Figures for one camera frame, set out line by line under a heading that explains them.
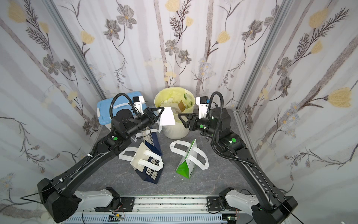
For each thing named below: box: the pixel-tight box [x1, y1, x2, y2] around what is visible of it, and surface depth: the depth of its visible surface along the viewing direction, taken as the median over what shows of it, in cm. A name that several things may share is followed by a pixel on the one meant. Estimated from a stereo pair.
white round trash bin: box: [154, 86, 196, 140], surface depth 97 cm
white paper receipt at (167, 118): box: [159, 106, 176, 126], surface depth 67 cm
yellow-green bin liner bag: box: [154, 86, 196, 124], surface depth 96 cm
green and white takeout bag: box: [169, 139, 210, 180], surface depth 73 cm
